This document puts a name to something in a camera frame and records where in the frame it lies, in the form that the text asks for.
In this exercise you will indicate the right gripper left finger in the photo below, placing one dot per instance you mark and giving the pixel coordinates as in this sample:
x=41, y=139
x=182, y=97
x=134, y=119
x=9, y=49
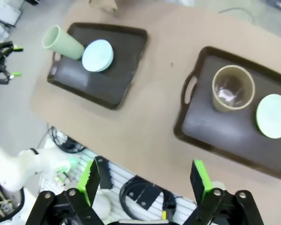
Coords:
x=89, y=182

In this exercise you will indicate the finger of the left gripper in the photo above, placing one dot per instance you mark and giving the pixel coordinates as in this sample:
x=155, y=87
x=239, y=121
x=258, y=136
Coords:
x=3, y=73
x=7, y=48

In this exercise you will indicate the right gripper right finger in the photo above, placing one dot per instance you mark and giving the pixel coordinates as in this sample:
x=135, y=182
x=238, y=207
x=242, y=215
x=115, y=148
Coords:
x=199, y=182

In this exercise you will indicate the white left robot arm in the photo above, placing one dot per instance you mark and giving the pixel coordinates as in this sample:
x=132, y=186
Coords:
x=25, y=168

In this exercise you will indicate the white perforated panel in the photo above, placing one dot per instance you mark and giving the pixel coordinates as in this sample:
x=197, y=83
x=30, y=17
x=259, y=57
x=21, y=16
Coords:
x=121, y=173

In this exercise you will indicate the white equipment stack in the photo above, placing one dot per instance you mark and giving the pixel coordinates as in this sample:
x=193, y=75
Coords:
x=4, y=11

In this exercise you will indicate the black connector yellow tag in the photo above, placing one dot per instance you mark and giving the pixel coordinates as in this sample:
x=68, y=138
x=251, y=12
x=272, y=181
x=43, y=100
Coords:
x=168, y=208

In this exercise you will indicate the light green tall cup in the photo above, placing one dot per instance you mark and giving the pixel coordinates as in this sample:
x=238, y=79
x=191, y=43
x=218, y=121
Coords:
x=65, y=44

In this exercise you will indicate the light blue bowl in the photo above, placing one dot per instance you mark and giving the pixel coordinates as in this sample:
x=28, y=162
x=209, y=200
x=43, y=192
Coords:
x=97, y=56

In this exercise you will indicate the mint green bowl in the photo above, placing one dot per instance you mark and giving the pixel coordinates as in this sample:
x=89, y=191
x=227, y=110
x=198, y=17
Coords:
x=271, y=117

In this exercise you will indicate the brown tall cup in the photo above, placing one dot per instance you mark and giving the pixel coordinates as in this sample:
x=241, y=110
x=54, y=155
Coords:
x=248, y=96

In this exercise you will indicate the black angled bracket plates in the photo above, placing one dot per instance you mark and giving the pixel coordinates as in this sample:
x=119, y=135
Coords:
x=146, y=197

